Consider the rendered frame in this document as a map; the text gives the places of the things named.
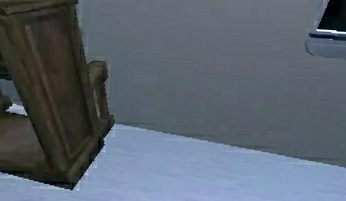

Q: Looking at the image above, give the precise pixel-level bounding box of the brown wooden table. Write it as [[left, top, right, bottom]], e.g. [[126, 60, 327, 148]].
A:
[[0, 0, 123, 193]]

